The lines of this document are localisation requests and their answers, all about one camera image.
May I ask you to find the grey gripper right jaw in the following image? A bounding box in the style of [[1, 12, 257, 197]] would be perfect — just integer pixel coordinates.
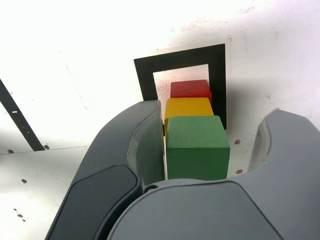
[[106, 108, 320, 240]]

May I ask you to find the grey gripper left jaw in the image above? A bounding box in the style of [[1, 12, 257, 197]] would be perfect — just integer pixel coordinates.
[[46, 99, 167, 240]]

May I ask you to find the green cube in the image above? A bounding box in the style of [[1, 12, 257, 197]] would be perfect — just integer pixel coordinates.
[[165, 115, 231, 181]]

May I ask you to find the yellow cube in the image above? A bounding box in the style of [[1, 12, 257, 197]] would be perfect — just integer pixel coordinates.
[[161, 97, 215, 157]]

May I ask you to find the red cube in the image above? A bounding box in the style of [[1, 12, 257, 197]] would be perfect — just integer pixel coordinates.
[[170, 79, 213, 106]]

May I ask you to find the black tape square outline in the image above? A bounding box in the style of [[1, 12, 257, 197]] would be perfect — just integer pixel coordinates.
[[133, 43, 227, 130]]

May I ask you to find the black tape strip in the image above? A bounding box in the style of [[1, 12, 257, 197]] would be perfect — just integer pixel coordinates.
[[0, 78, 46, 152]]

